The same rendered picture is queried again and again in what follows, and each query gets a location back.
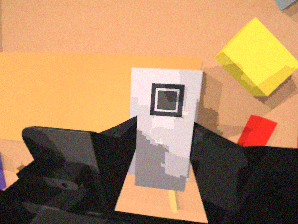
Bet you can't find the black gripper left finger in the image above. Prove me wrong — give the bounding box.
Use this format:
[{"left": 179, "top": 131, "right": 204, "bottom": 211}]
[{"left": 22, "top": 116, "right": 137, "bottom": 210}]

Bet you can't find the yellow block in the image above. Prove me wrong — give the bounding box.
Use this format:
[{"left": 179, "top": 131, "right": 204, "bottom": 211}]
[{"left": 214, "top": 17, "right": 298, "bottom": 96}]

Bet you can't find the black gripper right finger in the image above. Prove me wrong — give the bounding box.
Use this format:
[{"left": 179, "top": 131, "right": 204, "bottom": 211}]
[{"left": 190, "top": 122, "right": 298, "bottom": 224}]

